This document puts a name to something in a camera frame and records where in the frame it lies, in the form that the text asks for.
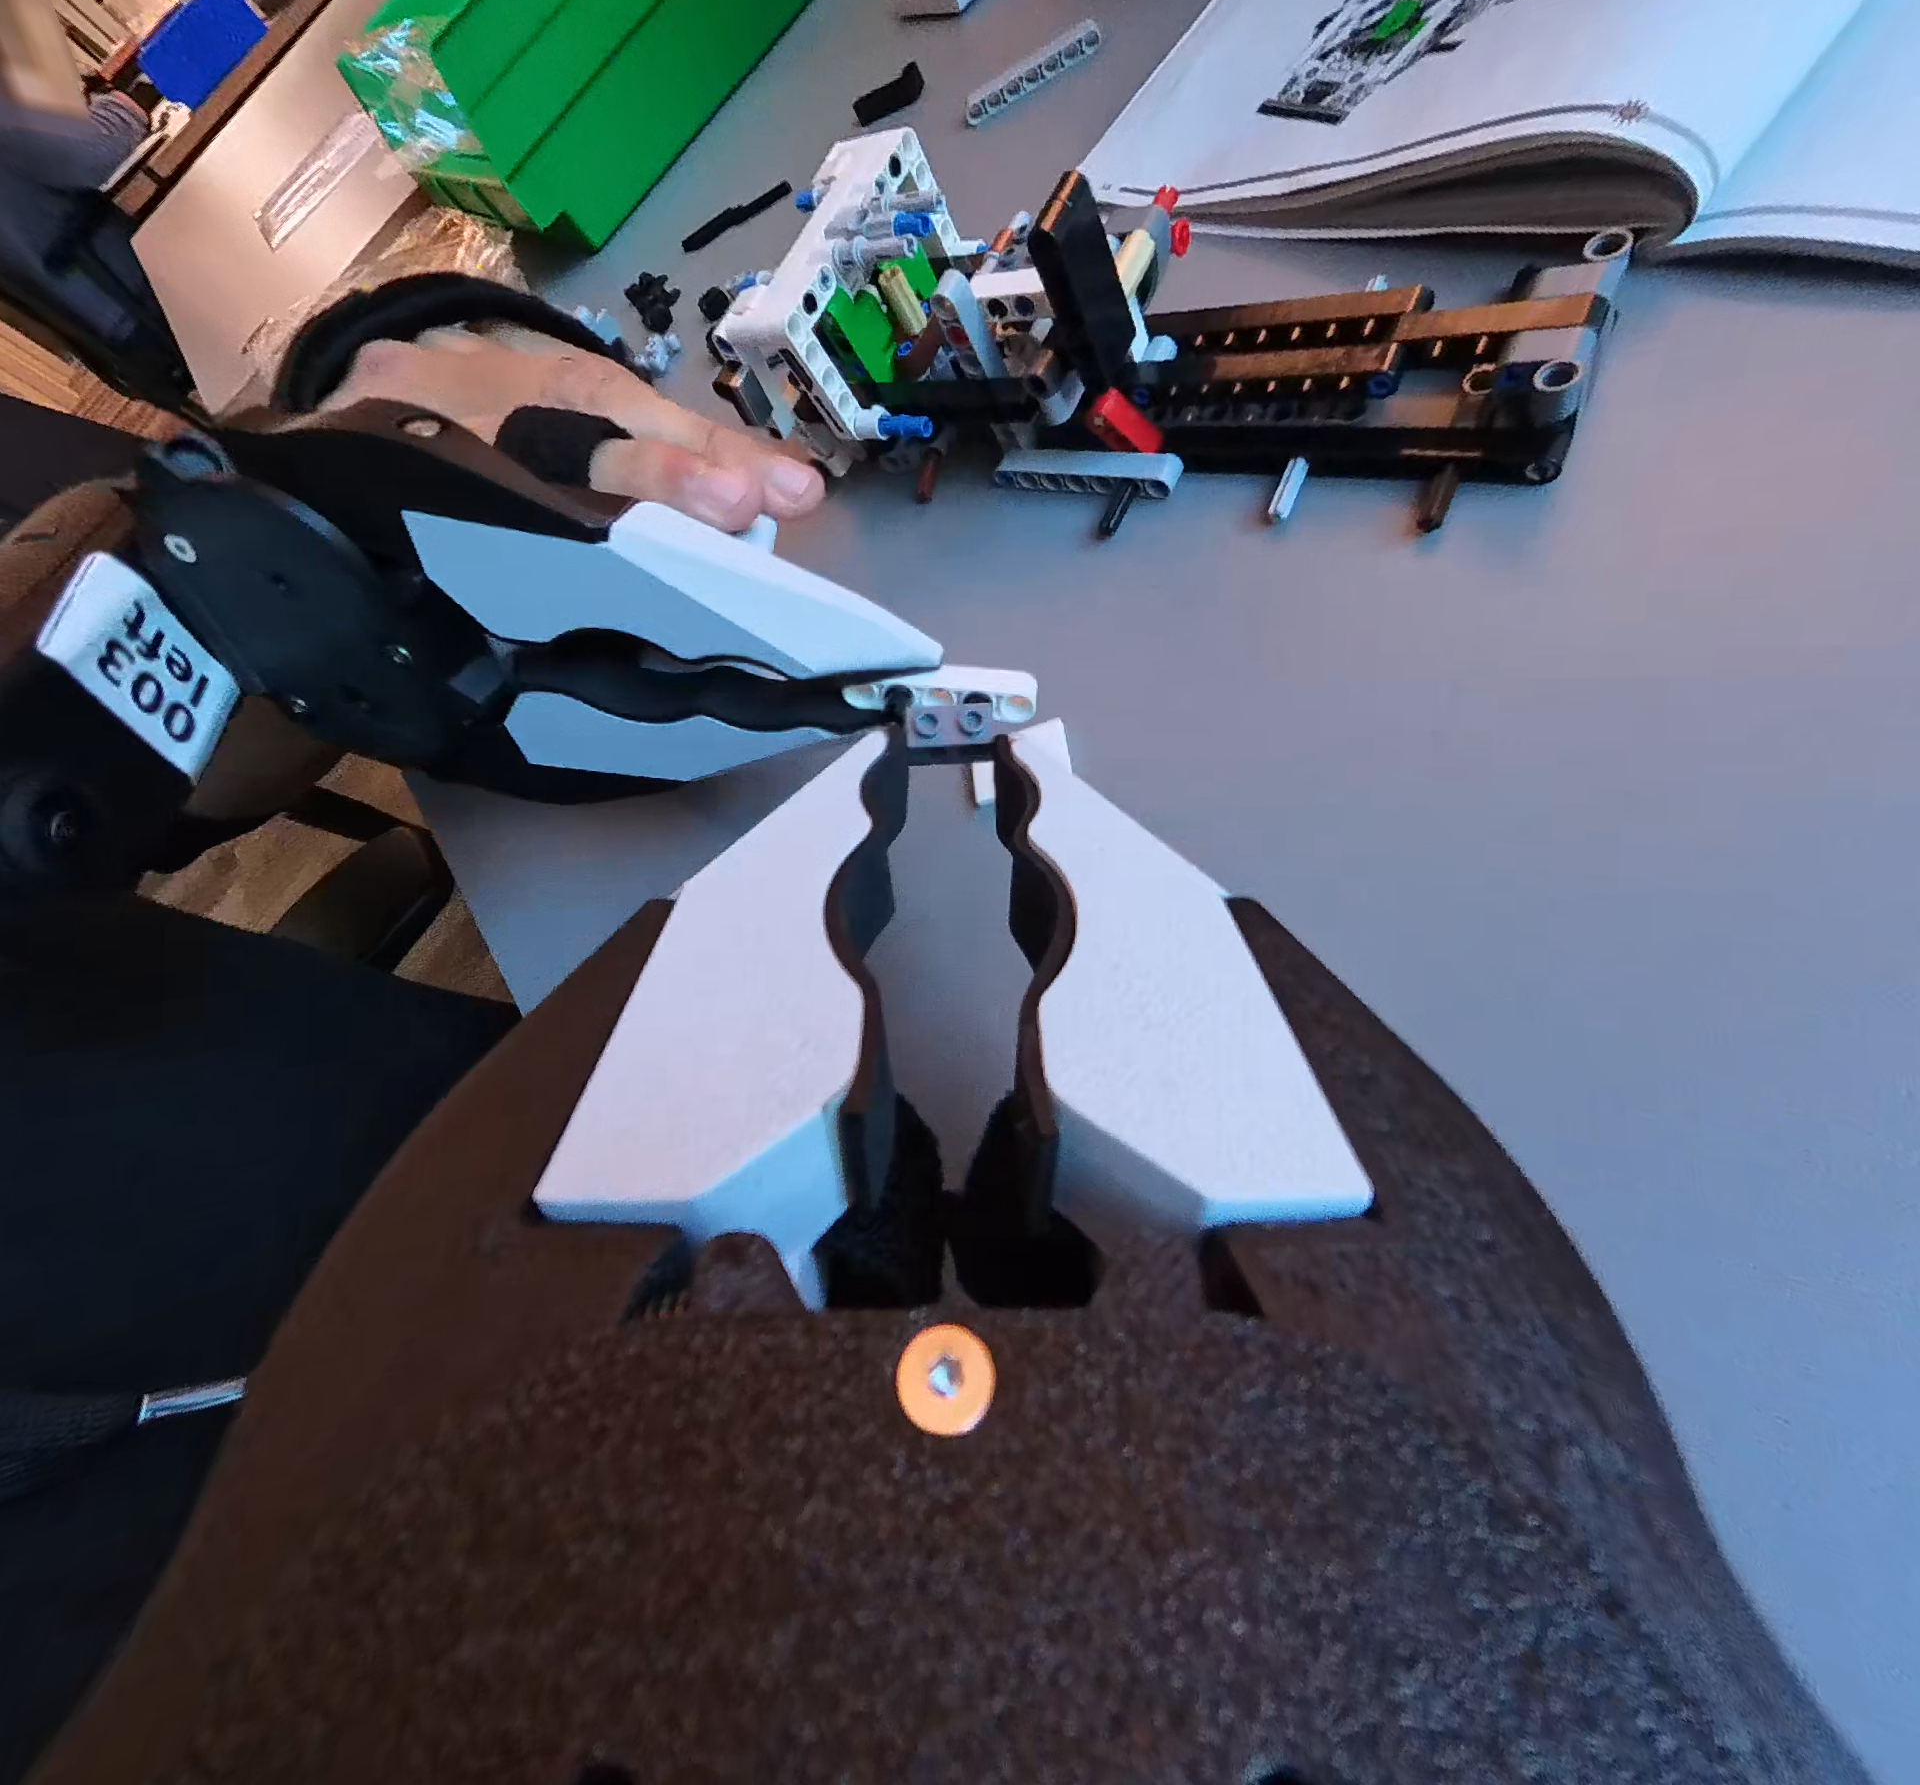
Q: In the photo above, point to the black lego axle pin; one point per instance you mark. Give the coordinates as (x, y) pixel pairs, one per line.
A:
(1122, 509)

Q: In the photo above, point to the grey lego connector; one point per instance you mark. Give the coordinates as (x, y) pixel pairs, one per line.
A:
(953, 724)

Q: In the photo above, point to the white lego pin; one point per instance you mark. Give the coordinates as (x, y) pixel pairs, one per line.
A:
(1287, 489)

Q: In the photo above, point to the light grey lego beam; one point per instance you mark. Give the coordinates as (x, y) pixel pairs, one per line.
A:
(1087, 467)

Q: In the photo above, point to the person's left hand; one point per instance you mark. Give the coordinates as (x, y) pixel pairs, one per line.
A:
(451, 381)

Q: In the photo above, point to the black long lego piece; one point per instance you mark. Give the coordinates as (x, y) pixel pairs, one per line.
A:
(736, 214)

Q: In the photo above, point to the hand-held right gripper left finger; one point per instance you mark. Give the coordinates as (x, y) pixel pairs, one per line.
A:
(705, 1048)

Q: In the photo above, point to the small blue storage bin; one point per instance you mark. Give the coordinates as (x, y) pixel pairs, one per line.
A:
(204, 46)

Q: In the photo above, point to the clear plastic bag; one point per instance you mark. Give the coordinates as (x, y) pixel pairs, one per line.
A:
(389, 165)

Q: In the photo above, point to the black curved lego piece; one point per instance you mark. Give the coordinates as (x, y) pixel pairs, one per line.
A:
(889, 92)

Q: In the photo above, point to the white lego beam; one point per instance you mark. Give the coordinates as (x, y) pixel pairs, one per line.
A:
(991, 690)

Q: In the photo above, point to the brown lego axle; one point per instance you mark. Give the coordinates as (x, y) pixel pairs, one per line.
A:
(1440, 498)

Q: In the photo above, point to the thin grey lego beam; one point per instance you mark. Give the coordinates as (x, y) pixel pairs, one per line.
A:
(1037, 69)

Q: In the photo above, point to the open lego instruction booklet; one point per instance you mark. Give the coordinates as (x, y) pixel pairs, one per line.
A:
(1502, 46)

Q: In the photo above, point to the black chair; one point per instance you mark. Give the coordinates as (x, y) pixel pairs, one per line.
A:
(361, 885)

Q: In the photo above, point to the person's black hoodie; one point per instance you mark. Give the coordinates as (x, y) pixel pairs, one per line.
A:
(152, 1141)

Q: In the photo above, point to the green plastic bin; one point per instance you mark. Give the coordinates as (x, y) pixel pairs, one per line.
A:
(629, 14)

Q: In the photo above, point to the lego truck chassis assembly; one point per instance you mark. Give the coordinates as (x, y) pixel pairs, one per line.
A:
(1321, 359)

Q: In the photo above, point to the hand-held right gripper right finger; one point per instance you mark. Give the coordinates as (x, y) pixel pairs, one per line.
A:
(1200, 1048)

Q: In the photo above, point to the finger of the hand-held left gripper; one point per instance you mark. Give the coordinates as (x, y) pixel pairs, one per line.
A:
(629, 743)
(675, 583)

